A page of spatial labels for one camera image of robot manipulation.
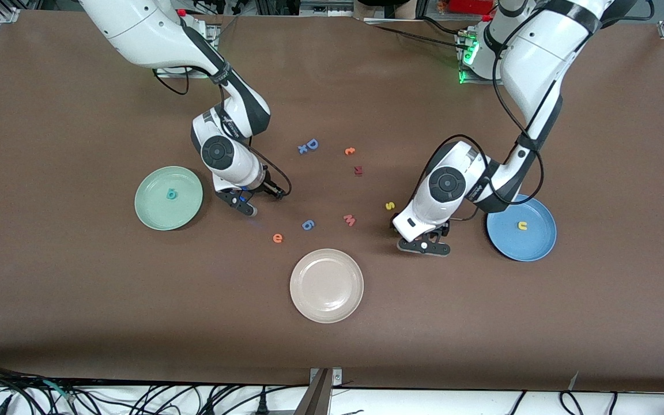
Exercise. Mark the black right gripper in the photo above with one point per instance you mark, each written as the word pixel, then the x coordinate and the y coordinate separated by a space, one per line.
pixel 271 188

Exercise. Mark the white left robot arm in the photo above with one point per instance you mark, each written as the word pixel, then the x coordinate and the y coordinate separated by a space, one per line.
pixel 539 52

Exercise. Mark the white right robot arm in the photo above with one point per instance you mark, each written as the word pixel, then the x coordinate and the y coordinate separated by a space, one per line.
pixel 147 34

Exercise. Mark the blue digit six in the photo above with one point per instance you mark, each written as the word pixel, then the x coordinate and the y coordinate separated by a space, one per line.
pixel 305 222

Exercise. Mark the pink letter w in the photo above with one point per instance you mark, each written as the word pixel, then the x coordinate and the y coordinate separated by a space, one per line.
pixel 349 220

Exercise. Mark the blue letter D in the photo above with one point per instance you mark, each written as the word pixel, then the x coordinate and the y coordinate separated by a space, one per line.
pixel 315 147

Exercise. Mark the blue plate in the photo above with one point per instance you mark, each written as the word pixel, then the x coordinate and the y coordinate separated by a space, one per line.
pixel 534 242

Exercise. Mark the beige plate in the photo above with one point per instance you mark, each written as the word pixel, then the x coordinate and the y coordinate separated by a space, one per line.
pixel 326 285

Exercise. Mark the light green plate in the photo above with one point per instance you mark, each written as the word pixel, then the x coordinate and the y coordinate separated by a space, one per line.
pixel 162 216

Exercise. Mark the person in background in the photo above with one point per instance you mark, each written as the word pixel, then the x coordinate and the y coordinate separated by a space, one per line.
pixel 404 8

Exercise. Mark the black power plug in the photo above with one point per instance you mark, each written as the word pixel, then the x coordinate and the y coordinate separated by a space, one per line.
pixel 261 407

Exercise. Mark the brown table cover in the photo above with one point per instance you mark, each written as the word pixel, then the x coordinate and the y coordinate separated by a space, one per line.
pixel 78 300

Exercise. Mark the red box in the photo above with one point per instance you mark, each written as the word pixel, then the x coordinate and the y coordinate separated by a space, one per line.
pixel 473 6

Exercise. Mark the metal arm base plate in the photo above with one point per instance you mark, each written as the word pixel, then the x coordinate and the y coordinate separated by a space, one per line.
pixel 212 30
pixel 482 83

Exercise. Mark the small metal table bracket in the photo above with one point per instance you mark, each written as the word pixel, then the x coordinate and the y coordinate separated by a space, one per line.
pixel 336 377

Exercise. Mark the grey aluminium post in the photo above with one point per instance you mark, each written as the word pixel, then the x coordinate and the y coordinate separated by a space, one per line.
pixel 316 400

